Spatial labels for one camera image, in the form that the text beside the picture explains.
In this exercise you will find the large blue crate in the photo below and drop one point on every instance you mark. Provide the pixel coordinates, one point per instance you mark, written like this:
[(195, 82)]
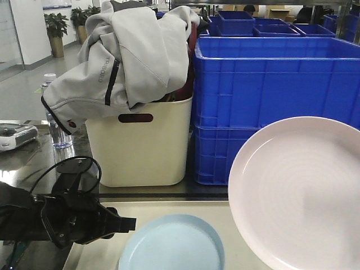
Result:
[(215, 150), (253, 82)]

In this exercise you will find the cream plastic basket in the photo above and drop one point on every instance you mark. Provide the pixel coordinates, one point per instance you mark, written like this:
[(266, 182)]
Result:
[(148, 148)]

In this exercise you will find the blue bins background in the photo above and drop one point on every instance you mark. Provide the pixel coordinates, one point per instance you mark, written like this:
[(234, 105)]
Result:
[(262, 27)]

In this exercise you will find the white grey remote controller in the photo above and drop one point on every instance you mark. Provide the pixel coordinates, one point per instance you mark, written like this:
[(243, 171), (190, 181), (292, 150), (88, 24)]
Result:
[(16, 135)]

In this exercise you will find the grey jacket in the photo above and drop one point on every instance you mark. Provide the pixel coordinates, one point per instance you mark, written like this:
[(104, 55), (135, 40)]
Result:
[(130, 58)]

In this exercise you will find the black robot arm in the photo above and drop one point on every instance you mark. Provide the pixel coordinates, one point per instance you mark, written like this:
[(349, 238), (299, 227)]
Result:
[(20, 220)]

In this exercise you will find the plant in gold pot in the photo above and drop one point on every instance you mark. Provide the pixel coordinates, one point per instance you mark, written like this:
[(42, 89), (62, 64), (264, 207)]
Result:
[(56, 26)]

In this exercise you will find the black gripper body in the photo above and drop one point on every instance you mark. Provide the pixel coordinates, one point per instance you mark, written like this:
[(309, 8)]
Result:
[(71, 215)]

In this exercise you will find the clear water bottle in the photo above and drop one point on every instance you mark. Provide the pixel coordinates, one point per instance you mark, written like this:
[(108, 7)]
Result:
[(60, 139)]

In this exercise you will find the beige tray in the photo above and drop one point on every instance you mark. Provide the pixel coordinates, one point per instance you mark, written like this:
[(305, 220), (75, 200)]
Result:
[(105, 254)]

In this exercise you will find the large blue crate upper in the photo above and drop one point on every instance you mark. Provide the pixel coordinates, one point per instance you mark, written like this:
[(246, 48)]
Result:
[(253, 82)]

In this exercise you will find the light blue plate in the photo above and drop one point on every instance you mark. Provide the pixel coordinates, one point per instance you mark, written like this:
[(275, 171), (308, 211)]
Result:
[(175, 241)]

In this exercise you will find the large blue crate lower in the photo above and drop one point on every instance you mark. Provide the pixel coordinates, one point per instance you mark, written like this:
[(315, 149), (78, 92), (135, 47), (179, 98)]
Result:
[(215, 150)]

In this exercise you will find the pink plate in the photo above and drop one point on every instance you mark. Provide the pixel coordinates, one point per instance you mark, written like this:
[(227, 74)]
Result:
[(293, 191)]

